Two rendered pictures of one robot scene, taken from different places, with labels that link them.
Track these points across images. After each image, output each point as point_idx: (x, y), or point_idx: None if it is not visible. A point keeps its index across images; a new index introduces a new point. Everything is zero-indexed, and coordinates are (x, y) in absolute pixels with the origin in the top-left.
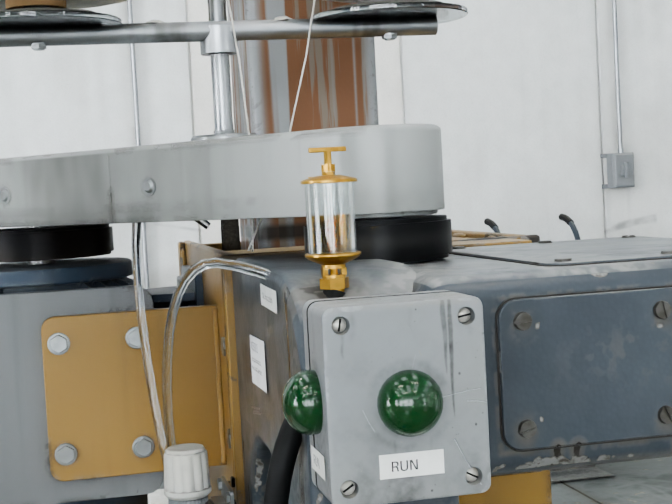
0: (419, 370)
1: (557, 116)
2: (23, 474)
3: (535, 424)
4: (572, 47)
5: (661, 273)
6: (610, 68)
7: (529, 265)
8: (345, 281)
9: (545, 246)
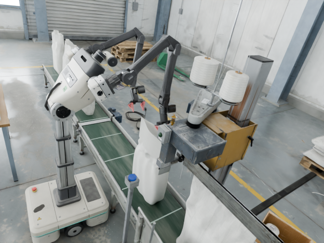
0: (161, 133)
1: None
2: None
3: (174, 143)
4: None
5: (185, 141)
6: None
7: (183, 133)
8: (171, 124)
9: (207, 134)
